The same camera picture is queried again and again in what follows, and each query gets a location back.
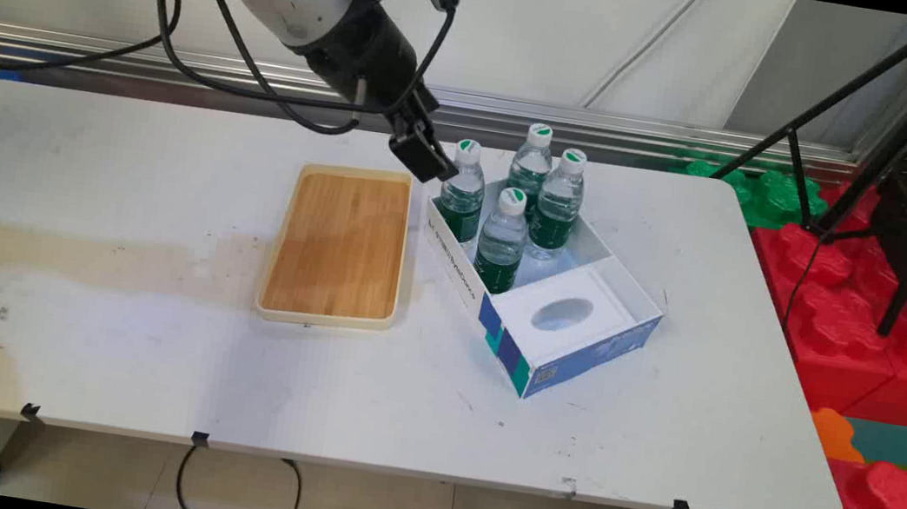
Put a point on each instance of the green foam block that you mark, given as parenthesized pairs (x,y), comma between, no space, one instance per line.
(772,200)

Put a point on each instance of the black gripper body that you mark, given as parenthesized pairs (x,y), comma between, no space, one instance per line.
(366,50)

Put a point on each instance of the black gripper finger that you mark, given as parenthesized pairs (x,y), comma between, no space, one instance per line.
(441,162)
(415,158)

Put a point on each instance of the wooden tray with cream rim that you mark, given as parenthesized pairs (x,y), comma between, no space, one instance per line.
(340,247)

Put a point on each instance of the orange foam piece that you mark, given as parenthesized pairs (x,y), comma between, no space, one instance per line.
(835,434)

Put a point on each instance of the white and blue cardboard box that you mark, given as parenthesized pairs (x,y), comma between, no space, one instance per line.
(576,323)

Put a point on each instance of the large red foam block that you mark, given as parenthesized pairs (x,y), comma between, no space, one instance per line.
(838,331)

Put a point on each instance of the green label water bottle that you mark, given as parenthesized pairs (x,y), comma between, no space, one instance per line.
(530,168)
(462,194)
(557,211)
(500,243)

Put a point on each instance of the aluminium wall rail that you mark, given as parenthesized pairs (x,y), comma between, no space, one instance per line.
(525,113)

